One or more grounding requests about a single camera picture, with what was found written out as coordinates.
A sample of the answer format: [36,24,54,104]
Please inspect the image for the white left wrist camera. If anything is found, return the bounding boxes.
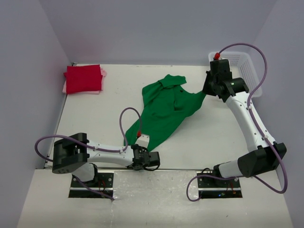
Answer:
[136,134,150,148]

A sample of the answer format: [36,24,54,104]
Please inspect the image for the green t shirt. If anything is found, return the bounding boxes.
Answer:
[125,75,206,151]

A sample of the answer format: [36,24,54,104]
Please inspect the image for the white plastic basket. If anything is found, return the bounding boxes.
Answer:
[209,52,259,106]

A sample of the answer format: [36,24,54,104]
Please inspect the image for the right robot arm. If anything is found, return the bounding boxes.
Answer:
[202,59,287,187]

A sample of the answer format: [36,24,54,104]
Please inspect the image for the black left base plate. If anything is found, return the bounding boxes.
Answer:
[68,171,114,199]

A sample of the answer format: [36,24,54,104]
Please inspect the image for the red folded t shirt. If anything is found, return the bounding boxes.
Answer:
[64,65,101,95]

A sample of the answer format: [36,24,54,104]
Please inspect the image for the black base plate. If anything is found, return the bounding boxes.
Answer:
[197,177,243,199]
[68,171,114,199]

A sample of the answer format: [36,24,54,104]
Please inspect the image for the pink folded t shirt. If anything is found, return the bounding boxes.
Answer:
[62,68,107,95]

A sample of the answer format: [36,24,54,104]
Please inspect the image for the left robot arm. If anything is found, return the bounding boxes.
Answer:
[52,133,161,187]

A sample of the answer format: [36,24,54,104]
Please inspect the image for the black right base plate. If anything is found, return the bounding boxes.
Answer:
[197,177,243,199]

